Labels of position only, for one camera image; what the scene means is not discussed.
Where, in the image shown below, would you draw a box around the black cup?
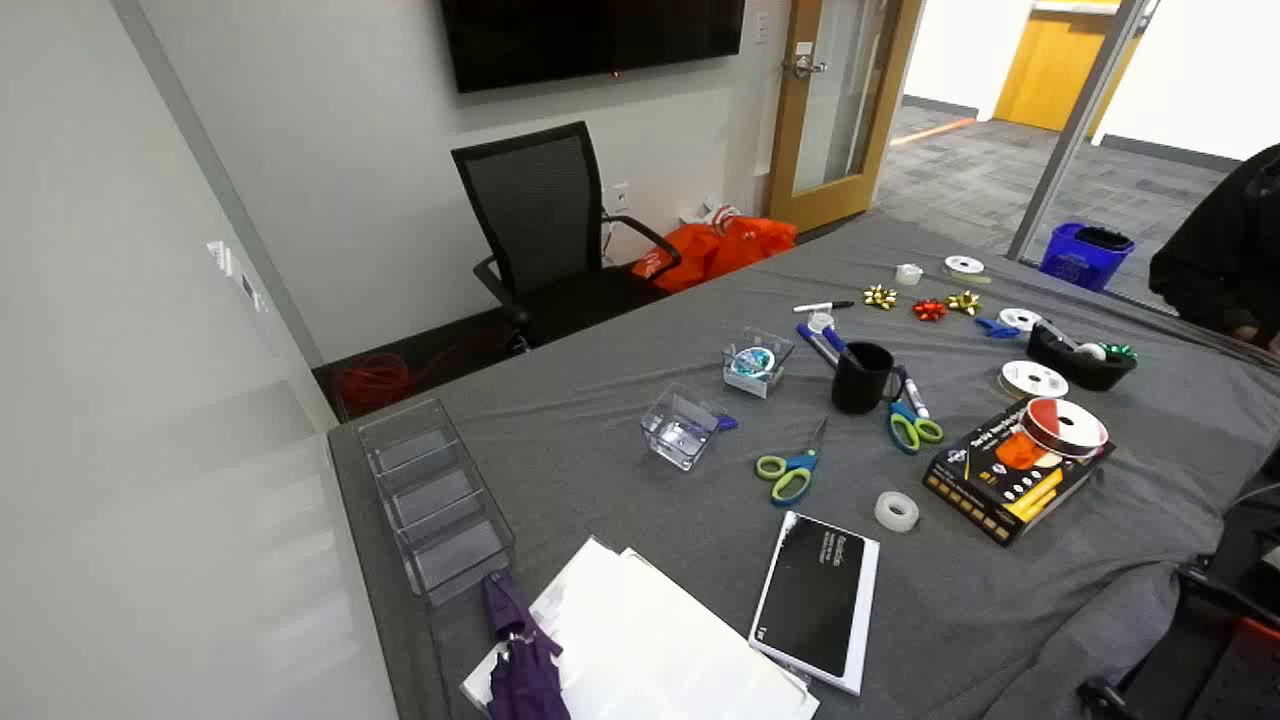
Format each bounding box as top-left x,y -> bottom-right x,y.
828,338 -> 900,420

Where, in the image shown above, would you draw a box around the clear plastic box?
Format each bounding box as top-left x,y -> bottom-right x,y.
635,385 -> 741,477

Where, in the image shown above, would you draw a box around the clear box with teal tape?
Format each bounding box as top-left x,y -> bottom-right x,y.
715,330 -> 801,403

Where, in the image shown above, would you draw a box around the orange plastic bag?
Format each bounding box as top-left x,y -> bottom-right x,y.
631,213 -> 802,301

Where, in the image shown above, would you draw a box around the grey tablecloth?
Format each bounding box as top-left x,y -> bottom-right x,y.
323,207 -> 1280,720

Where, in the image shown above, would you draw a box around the black mesh office chair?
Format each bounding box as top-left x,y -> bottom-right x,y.
448,114 -> 683,354

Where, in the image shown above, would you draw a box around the green blue scissors with yellow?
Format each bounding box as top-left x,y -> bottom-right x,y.
753,415 -> 836,509

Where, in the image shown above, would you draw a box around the clear plastic tray organizer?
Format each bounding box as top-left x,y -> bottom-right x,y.
346,396 -> 521,607

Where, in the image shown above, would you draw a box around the wooden door with glass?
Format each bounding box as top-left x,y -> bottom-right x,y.
765,0 -> 928,236

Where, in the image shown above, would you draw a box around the white paper stack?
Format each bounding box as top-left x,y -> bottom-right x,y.
458,535 -> 818,720

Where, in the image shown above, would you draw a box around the clear tape roll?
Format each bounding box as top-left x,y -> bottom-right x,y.
867,487 -> 928,535

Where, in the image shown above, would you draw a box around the purple cloth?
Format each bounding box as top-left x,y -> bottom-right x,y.
477,569 -> 574,720

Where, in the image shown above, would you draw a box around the flat white disc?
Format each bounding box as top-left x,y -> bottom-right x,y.
941,248 -> 991,283

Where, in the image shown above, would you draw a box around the black orange product box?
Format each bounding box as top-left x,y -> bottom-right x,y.
920,396 -> 1118,548

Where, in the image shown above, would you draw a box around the large white disc spool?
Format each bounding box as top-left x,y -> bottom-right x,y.
994,354 -> 1077,403

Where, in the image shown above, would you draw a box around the red white tape spool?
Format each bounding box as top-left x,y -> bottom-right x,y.
1021,396 -> 1114,460

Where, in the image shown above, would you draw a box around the black tape dispenser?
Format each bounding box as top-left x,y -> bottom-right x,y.
1025,321 -> 1139,396

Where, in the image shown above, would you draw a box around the blue recycling bin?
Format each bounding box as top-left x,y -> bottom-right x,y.
1037,219 -> 1139,294

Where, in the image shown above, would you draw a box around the yellow wooden door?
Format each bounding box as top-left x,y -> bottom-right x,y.
987,2 -> 1127,134

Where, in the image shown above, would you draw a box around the person in black clothing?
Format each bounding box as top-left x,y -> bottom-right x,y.
1145,139 -> 1280,350

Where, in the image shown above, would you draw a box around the black chair with red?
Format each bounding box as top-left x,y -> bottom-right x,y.
1071,453 -> 1280,720

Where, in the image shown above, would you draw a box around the red coiled cable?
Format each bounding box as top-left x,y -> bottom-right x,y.
329,347 -> 424,415

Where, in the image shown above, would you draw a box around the wall mounted black television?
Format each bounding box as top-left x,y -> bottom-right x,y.
436,0 -> 746,95

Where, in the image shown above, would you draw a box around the white wall switch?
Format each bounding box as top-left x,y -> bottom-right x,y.
203,236 -> 269,313

